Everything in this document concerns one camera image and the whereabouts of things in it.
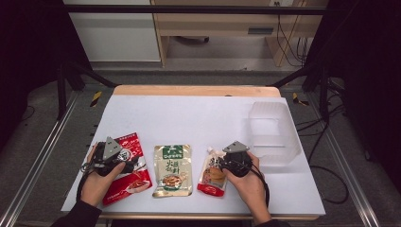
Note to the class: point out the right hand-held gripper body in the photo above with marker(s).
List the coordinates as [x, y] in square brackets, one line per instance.
[236, 147]

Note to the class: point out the black curtain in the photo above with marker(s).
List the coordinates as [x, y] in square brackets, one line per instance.
[28, 56]
[369, 78]

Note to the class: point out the black stand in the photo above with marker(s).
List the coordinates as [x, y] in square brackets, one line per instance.
[323, 94]
[63, 91]

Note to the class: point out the white paper sheet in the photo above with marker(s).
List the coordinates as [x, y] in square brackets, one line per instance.
[189, 123]

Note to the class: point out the white and red spout pouch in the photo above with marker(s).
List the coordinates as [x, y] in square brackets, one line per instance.
[211, 179]

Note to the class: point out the person's right hand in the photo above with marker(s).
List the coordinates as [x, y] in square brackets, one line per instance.
[252, 189]

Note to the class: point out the wooden desk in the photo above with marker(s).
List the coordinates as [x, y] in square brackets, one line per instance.
[220, 23]

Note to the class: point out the person's left hand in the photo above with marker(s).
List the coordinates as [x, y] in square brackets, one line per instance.
[94, 189]

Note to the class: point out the black horizontal frame bar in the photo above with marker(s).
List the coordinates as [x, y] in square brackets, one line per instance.
[189, 9]

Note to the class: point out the clear plastic container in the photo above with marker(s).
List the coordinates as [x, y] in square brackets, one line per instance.
[274, 135]

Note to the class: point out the red sauce packet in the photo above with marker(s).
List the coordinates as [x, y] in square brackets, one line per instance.
[132, 186]

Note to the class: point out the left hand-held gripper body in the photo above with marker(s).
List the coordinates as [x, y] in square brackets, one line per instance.
[112, 148]

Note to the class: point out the green and beige sauce packet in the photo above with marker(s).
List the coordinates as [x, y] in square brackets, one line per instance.
[172, 171]

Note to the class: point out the white cabinet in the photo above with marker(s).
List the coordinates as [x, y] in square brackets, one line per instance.
[116, 34]

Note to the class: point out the aluminium frame rail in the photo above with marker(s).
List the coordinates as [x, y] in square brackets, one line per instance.
[346, 167]
[34, 170]

